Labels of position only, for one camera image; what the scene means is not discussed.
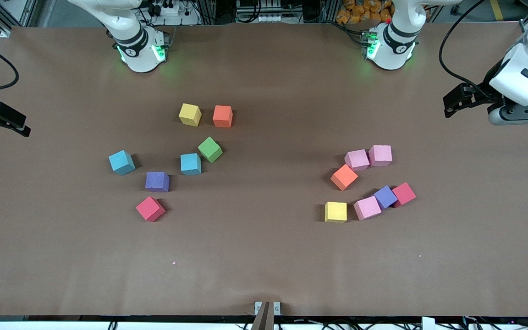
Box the green foam cube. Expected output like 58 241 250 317
198 136 224 164

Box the yellow foam cube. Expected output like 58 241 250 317
178 103 202 127
324 202 348 223

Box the pink foam cube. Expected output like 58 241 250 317
368 145 393 167
344 149 370 171
353 196 382 221

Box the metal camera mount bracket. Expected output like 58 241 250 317
251 301 282 330

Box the red foam cube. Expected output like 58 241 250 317
136 196 166 223
391 182 417 208

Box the purple foam cube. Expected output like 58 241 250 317
374 185 398 210
145 172 171 193

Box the pile of orange objects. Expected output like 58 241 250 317
336 0 393 24

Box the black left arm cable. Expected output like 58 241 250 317
438 0 491 92

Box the white electronics box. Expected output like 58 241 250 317
236 0 284 23

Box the white power strip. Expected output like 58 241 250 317
141 0 200 26

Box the cyan foam cube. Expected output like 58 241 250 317
180 153 202 176
108 150 136 176

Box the aluminium profile post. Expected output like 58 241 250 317
321 0 340 22
201 0 217 23

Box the orange foam cube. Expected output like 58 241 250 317
212 105 233 128
330 164 359 191

